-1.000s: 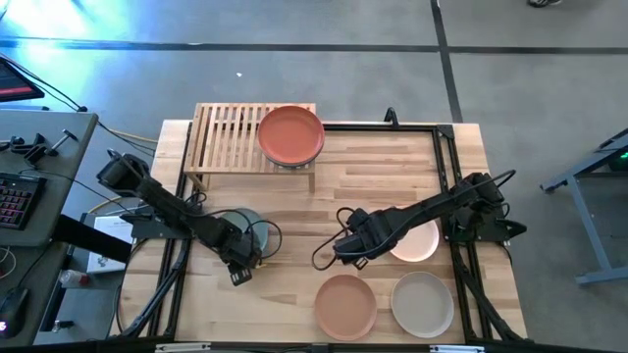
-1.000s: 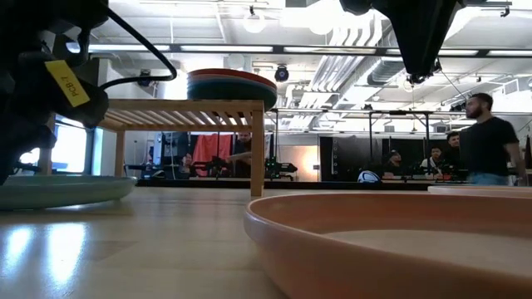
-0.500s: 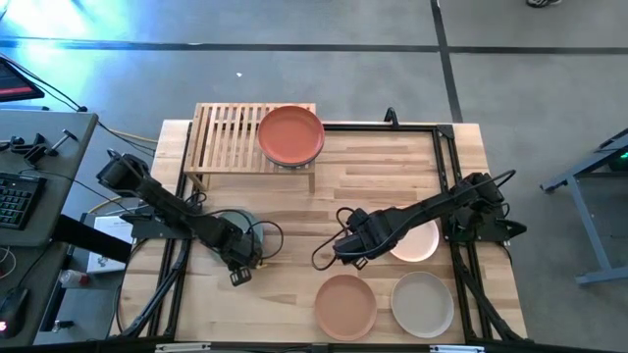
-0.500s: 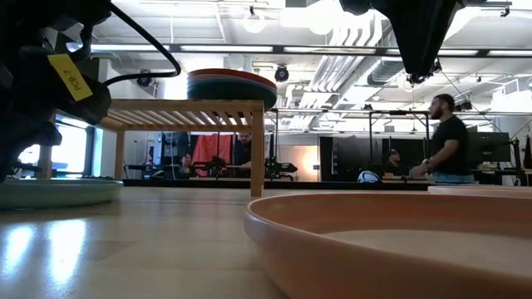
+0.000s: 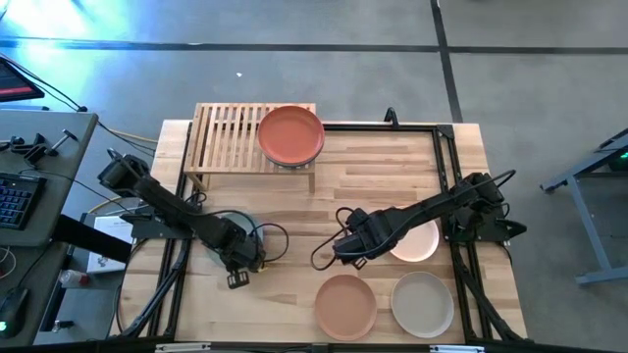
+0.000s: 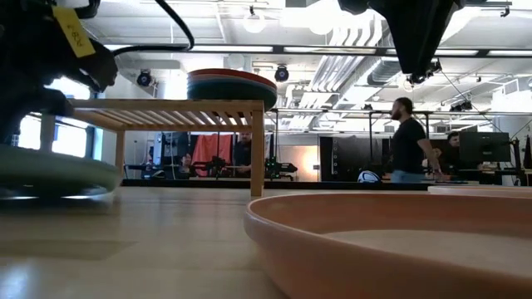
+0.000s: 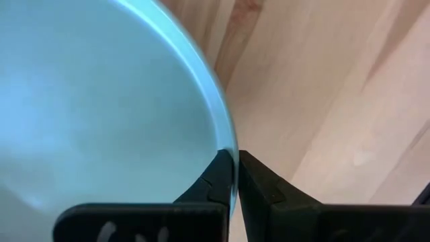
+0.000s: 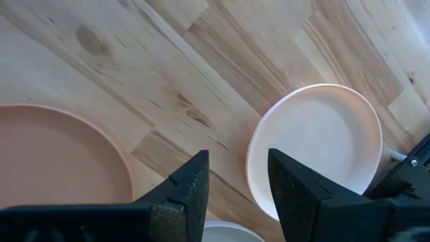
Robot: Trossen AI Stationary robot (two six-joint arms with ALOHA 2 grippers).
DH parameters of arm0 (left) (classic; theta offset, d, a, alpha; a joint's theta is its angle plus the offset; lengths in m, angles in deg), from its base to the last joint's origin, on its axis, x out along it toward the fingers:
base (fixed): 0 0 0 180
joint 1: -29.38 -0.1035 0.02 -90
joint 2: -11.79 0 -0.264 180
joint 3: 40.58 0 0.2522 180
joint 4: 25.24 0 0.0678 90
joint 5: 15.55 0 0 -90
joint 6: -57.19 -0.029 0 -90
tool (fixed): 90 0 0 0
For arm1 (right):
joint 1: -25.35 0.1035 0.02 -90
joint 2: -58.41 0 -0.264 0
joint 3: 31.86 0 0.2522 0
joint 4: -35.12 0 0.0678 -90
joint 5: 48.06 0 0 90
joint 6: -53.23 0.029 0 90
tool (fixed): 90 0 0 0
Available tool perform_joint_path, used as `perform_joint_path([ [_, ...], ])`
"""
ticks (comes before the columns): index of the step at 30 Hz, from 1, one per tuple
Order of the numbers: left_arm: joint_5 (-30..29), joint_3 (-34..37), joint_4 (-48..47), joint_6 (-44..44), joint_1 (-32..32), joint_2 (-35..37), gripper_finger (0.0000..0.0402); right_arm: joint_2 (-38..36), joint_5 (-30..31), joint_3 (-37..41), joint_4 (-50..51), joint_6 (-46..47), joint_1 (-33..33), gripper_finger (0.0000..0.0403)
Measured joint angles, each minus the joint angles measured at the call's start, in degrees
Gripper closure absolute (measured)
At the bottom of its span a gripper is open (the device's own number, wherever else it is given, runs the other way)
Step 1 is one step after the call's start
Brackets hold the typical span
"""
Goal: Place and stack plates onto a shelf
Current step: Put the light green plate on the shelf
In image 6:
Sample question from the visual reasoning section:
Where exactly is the wooden slatted shelf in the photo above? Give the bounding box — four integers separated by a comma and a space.
39, 98, 266, 197

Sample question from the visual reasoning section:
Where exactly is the black ceiling bracket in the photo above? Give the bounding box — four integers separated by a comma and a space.
463, 0, 513, 17

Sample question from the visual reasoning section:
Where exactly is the orange cloth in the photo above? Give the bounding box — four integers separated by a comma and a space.
191, 133, 234, 178

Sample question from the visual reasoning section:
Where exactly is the black background monitor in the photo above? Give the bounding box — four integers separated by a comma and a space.
459, 131, 512, 164

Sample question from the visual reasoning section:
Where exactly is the black ceiling camera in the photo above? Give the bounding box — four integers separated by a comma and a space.
409, 60, 443, 86

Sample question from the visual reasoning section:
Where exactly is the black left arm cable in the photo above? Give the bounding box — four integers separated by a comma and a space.
111, 0, 195, 57

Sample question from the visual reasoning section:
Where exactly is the long ceiling light strip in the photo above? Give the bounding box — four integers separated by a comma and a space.
103, 41, 532, 59

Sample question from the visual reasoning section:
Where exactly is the peach plate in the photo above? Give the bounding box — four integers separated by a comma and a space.
427, 184, 532, 199

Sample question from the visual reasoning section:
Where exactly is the terracotta brown plate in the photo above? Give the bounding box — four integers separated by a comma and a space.
244, 192, 532, 299

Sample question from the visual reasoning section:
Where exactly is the round white ceiling lamp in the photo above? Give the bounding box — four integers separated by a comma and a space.
243, 6, 267, 34

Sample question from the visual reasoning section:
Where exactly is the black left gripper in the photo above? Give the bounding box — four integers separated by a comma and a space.
0, 0, 120, 145

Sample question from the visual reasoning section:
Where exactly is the person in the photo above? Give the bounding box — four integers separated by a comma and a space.
390, 96, 443, 184
178, 152, 195, 178
232, 131, 254, 175
441, 130, 462, 172

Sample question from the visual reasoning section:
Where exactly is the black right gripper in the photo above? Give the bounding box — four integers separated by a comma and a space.
337, 0, 466, 78

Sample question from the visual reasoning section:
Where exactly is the yellow tag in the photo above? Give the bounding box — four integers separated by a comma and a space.
52, 6, 96, 58

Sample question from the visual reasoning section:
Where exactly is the red plate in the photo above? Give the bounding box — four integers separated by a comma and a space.
186, 68, 278, 91

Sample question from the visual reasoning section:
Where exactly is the black aluminium table frame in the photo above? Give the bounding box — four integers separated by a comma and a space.
121, 177, 433, 192

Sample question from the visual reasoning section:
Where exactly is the white and blue ball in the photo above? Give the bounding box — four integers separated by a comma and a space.
357, 169, 382, 184

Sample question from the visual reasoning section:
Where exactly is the dark green plate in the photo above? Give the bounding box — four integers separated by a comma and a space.
185, 78, 278, 112

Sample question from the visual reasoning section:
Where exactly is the black backdrop panel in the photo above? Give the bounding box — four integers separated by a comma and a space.
318, 135, 394, 183

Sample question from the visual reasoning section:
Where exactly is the sage green plate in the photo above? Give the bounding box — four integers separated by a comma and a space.
0, 143, 122, 199

